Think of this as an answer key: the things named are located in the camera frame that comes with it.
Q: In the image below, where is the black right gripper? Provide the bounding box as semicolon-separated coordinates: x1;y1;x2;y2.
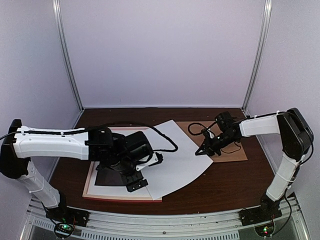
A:
196;131;238;156

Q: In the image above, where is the light wood picture frame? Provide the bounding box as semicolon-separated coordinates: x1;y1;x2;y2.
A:
82;126;163;203

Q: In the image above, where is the dark painting photo print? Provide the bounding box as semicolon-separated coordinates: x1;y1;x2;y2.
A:
141;120;213;200

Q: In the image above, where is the white mat board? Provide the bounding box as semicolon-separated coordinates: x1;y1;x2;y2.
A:
82;162;162;203

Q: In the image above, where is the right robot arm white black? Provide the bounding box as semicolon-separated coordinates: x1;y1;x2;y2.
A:
195;108;314;203

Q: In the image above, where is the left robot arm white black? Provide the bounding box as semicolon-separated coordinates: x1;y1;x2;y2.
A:
0;119;154;222

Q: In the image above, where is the brown backing board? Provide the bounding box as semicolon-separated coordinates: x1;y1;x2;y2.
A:
176;121;248;163

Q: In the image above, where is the left controller board with leds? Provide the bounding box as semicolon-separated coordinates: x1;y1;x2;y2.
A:
53;222;74;238

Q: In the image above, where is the controller board with leds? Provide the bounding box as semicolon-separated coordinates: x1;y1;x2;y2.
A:
53;222;74;238
254;222;275;238

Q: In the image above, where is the right controller board with leds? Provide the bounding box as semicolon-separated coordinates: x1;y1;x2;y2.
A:
254;222;275;238

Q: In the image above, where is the right camera cable black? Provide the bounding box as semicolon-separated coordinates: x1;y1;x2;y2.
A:
187;122;242;157

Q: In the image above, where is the camera cable black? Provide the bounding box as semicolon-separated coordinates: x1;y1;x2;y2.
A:
13;125;178;160
187;122;242;157

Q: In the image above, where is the left camera cable black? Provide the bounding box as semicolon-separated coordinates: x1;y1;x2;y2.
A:
13;125;178;160

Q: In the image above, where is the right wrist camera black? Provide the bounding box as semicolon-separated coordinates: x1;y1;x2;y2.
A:
215;111;236;132

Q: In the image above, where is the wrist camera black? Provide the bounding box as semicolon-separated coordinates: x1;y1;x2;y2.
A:
215;111;236;132
125;131;164;167

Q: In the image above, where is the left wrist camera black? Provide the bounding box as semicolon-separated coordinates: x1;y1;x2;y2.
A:
125;131;164;167

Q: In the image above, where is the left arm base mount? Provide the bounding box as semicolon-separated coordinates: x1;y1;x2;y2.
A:
44;195;90;227

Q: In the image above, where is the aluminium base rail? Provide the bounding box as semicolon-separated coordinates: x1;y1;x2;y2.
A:
24;193;305;240

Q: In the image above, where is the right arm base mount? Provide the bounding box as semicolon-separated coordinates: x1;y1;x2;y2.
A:
238;195;282;226

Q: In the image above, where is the right aluminium corner post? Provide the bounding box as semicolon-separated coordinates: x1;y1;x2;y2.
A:
241;0;273;113

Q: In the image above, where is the aluminium corner post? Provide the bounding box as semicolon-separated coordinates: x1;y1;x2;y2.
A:
241;0;273;113
52;0;84;112

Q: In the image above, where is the left aluminium corner post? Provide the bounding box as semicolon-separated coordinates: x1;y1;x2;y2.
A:
52;0;84;112

